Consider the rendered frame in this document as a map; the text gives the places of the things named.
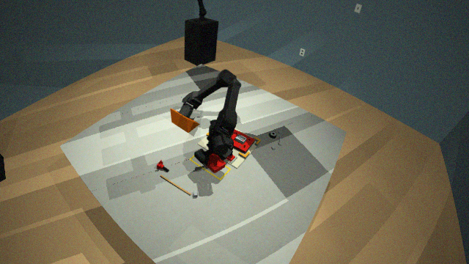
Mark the dark red hood shell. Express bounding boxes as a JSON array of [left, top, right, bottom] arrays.
[[207, 154, 225, 173]]

